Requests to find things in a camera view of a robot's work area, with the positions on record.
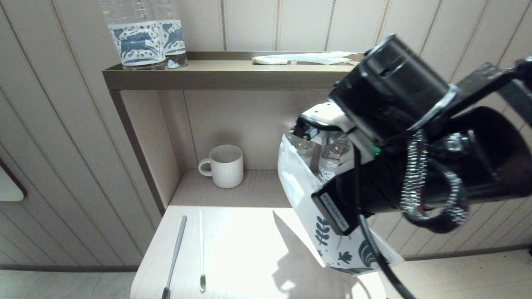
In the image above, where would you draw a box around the white leaf-print plastic bag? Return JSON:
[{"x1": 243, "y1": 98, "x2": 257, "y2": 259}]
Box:
[{"x1": 277, "y1": 134, "x2": 404, "y2": 275}]

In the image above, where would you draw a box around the small clear water bottle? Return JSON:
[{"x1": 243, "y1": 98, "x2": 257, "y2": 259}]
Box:
[
  {"x1": 288, "y1": 132, "x2": 315, "y2": 169},
  {"x1": 317, "y1": 137, "x2": 354, "y2": 183}
]

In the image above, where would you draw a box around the white ribbed mug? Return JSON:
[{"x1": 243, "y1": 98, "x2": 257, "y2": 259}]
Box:
[{"x1": 198, "y1": 144, "x2": 244, "y2": 189}]

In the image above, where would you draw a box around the slim white toothbrush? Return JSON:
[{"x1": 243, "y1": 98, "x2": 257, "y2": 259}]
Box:
[{"x1": 198, "y1": 210, "x2": 207, "y2": 292}]

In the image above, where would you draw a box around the white packet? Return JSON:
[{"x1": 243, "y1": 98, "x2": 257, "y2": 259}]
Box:
[{"x1": 287, "y1": 51, "x2": 360, "y2": 65}]

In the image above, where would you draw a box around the grey toothbrush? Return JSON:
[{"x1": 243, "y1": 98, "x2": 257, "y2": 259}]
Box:
[{"x1": 162, "y1": 216, "x2": 188, "y2": 299}]

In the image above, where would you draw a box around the white folded sachet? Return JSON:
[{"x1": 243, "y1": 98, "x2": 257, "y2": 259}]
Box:
[{"x1": 252, "y1": 56, "x2": 288, "y2": 65}]

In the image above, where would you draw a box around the bronze open shelf unit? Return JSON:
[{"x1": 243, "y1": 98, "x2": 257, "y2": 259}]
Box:
[{"x1": 102, "y1": 51, "x2": 368, "y2": 216}]

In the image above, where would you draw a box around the large bottle blue deer label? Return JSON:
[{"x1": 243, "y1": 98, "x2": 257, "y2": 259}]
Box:
[
  {"x1": 150, "y1": 0, "x2": 188, "y2": 69},
  {"x1": 100, "y1": 0, "x2": 167, "y2": 70}
]

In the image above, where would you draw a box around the black right camera cable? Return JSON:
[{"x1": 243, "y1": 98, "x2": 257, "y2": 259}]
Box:
[{"x1": 293, "y1": 114, "x2": 418, "y2": 299}]

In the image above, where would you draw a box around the braided right arm cable sleeve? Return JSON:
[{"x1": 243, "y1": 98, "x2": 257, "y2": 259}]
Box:
[{"x1": 399, "y1": 85, "x2": 470, "y2": 234}]

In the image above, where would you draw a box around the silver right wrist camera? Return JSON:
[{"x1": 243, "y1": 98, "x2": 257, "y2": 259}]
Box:
[{"x1": 296, "y1": 102, "x2": 362, "y2": 140}]

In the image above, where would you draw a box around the white wall fixture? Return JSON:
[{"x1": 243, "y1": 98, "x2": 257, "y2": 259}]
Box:
[{"x1": 0, "y1": 158, "x2": 28, "y2": 203}]

